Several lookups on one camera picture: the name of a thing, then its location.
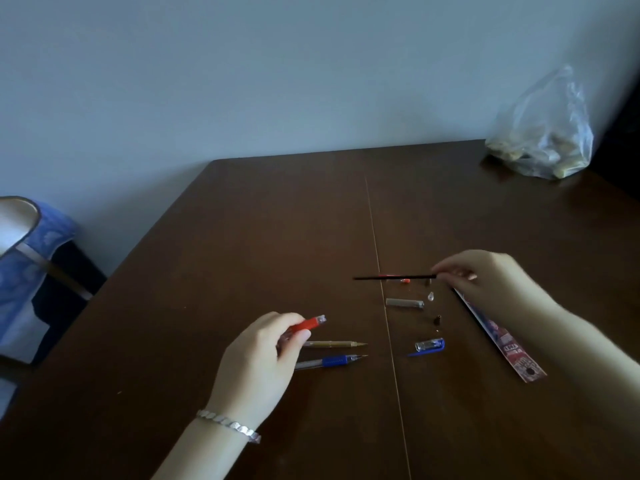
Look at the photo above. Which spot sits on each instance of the pile of pale snacks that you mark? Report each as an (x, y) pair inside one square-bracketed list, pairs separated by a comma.
[(542, 152)]

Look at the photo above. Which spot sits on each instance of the person's right forearm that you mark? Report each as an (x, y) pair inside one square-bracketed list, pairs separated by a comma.
[(585, 354)]

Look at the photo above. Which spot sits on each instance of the blue clear pen cap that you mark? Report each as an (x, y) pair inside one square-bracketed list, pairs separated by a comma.
[(430, 346)]

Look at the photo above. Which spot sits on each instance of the blue grip clear pen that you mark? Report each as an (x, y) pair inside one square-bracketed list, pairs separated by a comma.
[(332, 361)]

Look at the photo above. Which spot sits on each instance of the thin black pen refill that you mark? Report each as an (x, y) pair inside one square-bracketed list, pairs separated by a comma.
[(395, 277)]

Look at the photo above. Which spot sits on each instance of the person's right hand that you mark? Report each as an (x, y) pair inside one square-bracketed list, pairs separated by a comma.
[(492, 289)]

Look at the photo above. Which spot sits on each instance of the red refill package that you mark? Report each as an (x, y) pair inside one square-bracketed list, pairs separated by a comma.
[(505, 339)]

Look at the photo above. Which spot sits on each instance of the red grip pen barrel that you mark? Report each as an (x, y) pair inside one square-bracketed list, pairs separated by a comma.
[(307, 323)]

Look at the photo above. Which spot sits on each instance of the clear plastic bag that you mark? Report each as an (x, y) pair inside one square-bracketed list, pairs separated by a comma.
[(542, 124)]

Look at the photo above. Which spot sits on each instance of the dark furniture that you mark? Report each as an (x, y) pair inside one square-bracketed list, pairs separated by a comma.
[(622, 144)]

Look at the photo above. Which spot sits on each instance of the gold pen refill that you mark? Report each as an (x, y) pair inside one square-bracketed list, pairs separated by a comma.
[(332, 344)]

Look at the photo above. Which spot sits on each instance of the person's left thumb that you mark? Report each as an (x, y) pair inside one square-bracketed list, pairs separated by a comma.
[(298, 339)]

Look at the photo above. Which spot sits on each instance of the person's left forearm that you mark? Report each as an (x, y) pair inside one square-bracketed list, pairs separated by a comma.
[(210, 452)]

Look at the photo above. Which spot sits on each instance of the blue white chair cover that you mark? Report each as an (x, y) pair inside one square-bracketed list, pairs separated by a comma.
[(30, 274)]

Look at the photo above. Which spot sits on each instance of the person's left hand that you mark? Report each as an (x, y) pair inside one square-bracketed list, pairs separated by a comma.
[(252, 364)]

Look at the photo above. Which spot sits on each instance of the person's right thumb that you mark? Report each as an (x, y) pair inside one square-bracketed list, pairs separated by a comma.
[(462, 277)]

